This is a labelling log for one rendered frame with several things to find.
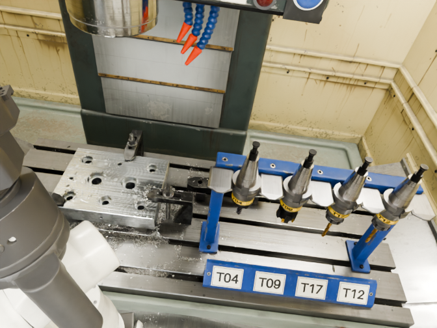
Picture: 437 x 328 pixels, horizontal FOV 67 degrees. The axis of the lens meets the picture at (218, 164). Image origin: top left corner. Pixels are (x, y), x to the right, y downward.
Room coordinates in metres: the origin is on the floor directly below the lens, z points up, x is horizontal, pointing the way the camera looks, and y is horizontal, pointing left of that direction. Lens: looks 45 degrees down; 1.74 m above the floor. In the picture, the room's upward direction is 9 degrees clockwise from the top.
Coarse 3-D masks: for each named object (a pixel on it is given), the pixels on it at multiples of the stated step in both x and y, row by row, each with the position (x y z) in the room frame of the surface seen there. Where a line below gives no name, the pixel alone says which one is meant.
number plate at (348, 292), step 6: (342, 282) 0.43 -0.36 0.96; (348, 282) 0.44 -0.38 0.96; (342, 288) 0.43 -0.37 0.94; (348, 288) 0.43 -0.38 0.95; (354, 288) 0.43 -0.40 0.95; (360, 288) 0.43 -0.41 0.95; (366, 288) 0.43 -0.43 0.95; (342, 294) 0.42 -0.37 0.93; (348, 294) 0.42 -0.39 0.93; (354, 294) 0.42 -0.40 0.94; (360, 294) 0.42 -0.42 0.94; (366, 294) 0.42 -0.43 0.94; (342, 300) 0.41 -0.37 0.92; (348, 300) 0.41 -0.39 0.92; (354, 300) 0.41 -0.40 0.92; (360, 300) 0.41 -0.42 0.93; (366, 300) 0.41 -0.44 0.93
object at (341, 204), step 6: (336, 186) 0.51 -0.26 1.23; (336, 192) 0.49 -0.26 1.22; (336, 198) 0.48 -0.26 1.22; (342, 198) 0.48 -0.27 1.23; (360, 198) 0.49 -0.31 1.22; (336, 204) 0.47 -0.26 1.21; (342, 204) 0.47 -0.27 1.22; (348, 204) 0.46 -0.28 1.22; (354, 204) 0.47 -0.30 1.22; (342, 210) 0.47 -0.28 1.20; (354, 210) 0.47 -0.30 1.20
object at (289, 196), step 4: (284, 180) 0.50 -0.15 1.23; (288, 180) 0.50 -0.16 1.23; (284, 184) 0.49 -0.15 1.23; (284, 188) 0.48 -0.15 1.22; (288, 188) 0.48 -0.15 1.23; (312, 188) 0.49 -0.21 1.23; (284, 192) 0.48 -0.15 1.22; (288, 192) 0.47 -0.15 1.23; (292, 192) 0.47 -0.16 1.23; (308, 192) 0.48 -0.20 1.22; (284, 196) 0.47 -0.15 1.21; (288, 196) 0.47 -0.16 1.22; (292, 196) 0.46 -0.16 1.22; (296, 196) 0.47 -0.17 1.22; (300, 196) 0.47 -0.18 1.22; (304, 196) 0.47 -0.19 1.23; (308, 196) 0.47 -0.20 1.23; (288, 200) 0.46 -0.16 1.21; (292, 200) 0.46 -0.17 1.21; (296, 200) 0.47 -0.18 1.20; (300, 200) 0.47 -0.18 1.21; (304, 200) 0.47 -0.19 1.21; (300, 204) 0.46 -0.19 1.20
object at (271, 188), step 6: (264, 174) 0.52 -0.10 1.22; (270, 174) 0.52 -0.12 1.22; (276, 174) 0.53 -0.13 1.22; (264, 180) 0.50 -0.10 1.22; (270, 180) 0.50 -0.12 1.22; (276, 180) 0.51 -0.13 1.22; (282, 180) 0.51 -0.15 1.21; (264, 186) 0.48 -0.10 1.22; (270, 186) 0.49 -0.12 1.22; (276, 186) 0.49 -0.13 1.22; (264, 192) 0.47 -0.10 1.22; (270, 192) 0.47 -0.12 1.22; (276, 192) 0.47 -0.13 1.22; (282, 192) 0.48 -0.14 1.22; (270, 198) 0.46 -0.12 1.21; (276, 198) 0.46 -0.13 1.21
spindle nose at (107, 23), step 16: (80, 0) 0.53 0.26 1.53; (96, 0) 0.53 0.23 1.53; (112, 0) 0.53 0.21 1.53; (128, 0) 0.54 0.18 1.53; (144, 0) 0.57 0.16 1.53; (80, 16) 0.53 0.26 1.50; (96, 16) 0.53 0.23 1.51; (112, 16) 0.53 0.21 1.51; (128, 16) 0.54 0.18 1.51; (144, 16) 0.56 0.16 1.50; (96, 32) 0.53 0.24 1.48; (112, 32) 0.53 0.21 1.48; (128, 32) 0.54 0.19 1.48; (144, 32) 0.57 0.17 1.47
